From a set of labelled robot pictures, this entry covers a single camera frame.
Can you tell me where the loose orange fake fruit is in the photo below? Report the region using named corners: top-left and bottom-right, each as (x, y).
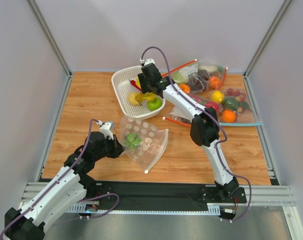
top-left (178, 83), bottom-right (191, 94)

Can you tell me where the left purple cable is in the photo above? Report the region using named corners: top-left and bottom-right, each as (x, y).
top-left (0, 118), bottom-right (104, 240)

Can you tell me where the slotted cable duct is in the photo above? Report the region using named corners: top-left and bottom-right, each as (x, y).
top-left (66, 202), bottom-right (222, 215)

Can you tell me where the right zip bag blue seal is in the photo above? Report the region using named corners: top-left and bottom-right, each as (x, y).
top-left (208, 87), bottom-right (264, 127)

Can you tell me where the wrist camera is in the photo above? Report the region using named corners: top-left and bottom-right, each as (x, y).
top-left (139, 58), bottom-right (155, 67)
top-left (99, 121), bottom-right (115, 140)

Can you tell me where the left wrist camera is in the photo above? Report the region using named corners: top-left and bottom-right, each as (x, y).
top-left (99, 121), bottom-right (115, 140)

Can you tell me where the yellow fake pear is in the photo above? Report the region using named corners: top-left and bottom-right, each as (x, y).
top-left (127, 92), bottom-right (141, 106)

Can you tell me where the zip bag red seal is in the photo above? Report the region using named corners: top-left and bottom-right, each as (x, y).
top-left (170, 59), bottom-right (228, 94)
top-left (162, 93), bottom-right (222, 128)

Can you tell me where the back zip bag red seal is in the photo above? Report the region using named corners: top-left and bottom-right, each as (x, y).
top-left (170, 59), bottom-right (228, 94)

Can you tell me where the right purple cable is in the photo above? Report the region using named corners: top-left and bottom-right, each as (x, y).
top-left (140, 46), bottom-right (253, 181)

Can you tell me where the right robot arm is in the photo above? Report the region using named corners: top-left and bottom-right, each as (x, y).
top-left (138, 62), bottom-right (239, 199)

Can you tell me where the white perforated plastic basket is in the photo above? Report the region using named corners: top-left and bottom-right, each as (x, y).
top-left (111, 65), bottom-right (166, 120)

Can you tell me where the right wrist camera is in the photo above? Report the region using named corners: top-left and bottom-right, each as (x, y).
top-left (139, 58), bottom-right (155, 67)

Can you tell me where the yellow fake banana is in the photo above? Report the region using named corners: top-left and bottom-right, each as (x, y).
top-left (135, 78), bottom-right (156, 103)

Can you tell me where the green fake fruit black stripe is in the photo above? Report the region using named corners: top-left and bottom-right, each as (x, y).
top-left (124, 133), bottom-right (142, 149)

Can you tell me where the middle zip bag red seal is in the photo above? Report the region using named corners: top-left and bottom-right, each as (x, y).
top-left (162, 93), bottom-right (222, 128)

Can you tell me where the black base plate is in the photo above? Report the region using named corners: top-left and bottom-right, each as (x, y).
top-left (85, 181), bottom-right (248, 212)

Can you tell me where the red fake chili pepper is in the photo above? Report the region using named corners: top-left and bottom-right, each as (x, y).
top-left (129, 80), bottom-right (141, 91)

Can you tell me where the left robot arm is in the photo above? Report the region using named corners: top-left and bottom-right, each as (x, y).
top-left (0, 131), bottom-right (124, 240)

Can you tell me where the purple cable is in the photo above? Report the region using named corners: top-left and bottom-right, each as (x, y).
top-left (140, 46), bottom-right (253, 181)
top-left (0, 118), bottom-right (104, 240)

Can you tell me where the clear dotted zip bag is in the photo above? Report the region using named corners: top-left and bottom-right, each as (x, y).
top-left (119, 115), bottom-right (169, 174)

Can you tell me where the green fake apple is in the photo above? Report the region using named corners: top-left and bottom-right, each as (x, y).
top-left (147, 97), bottom-right (163, 112)

